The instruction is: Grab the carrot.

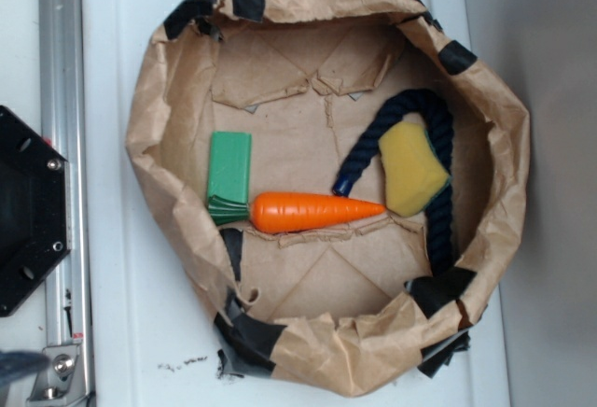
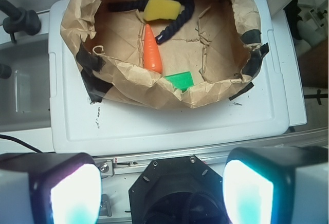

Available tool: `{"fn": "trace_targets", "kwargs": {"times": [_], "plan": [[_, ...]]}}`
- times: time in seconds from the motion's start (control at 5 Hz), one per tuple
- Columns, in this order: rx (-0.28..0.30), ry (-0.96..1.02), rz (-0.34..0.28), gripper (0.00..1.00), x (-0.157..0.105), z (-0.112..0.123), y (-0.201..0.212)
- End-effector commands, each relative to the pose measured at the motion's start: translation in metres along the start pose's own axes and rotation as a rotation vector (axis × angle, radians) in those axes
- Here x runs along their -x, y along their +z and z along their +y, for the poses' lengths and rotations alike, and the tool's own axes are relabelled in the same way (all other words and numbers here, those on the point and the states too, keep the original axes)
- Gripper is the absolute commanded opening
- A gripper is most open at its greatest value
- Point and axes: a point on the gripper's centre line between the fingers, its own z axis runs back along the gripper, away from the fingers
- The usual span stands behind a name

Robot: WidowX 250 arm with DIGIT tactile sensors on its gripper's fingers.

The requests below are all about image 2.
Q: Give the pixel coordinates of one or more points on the crumpled brown paper bag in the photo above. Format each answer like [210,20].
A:
[220,45]

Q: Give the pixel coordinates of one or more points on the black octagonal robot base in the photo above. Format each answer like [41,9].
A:
[178,190]

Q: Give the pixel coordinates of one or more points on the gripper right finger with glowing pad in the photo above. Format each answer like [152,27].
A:
[276,184]

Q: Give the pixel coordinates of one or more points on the orange plastic carrot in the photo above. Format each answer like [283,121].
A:
[151,55]

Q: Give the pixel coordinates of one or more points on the black clamp knob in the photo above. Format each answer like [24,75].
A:
[19,20]

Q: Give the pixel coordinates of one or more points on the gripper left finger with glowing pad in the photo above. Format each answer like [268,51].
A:
[49,188]

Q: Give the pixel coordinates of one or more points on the yellow sponge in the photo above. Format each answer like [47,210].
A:
[161,10]

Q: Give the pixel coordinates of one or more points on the white plastic bin lid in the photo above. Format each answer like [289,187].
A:
[113,128]

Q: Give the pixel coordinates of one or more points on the green plastic block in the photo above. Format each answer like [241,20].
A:
[181,80]

